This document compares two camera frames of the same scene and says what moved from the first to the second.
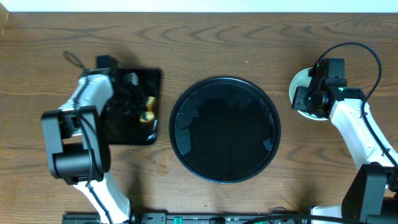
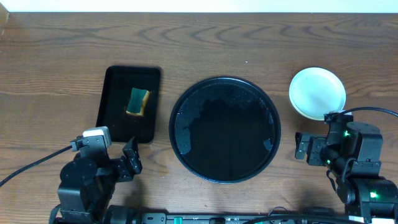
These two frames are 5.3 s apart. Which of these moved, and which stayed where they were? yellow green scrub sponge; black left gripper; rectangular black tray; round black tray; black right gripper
Moved: black left gripper; black right gripper; yellow green scrub sponge
Stayed: rectangular black tray; round black tray
